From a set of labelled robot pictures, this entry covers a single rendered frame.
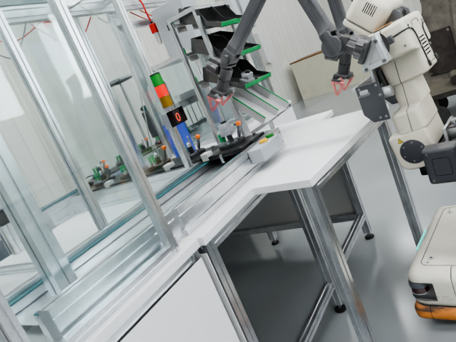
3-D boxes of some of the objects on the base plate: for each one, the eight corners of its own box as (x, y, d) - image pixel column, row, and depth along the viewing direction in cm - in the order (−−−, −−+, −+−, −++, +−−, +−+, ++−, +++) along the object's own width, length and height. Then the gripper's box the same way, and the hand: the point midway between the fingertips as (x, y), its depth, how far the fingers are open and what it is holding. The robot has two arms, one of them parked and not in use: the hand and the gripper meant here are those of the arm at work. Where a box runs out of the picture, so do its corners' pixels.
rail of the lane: (285, 144, 210) (277, 125, 208) (188, 235, 139) (175, 206, 137) (275, 147, 213) (268, 127, 211) (176, 237, 142) (163, 208, 140)
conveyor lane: (271, 151, 209) (264, 132, 207) (175, 237, 143) (163, 211, 141) (226, 163, 226) (218, 146, 224) (121, 245, 159) (109, 222, 157)
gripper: (223, 85, 186) (216, 115, 195) (237, 77, 197) (230, 106, 206) (210, 79, 188) (203, 109, 197) (225, 72, 199) (218, 101, 208)
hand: (217, 106), depth 201 cm, fingers open, 9 cm apart
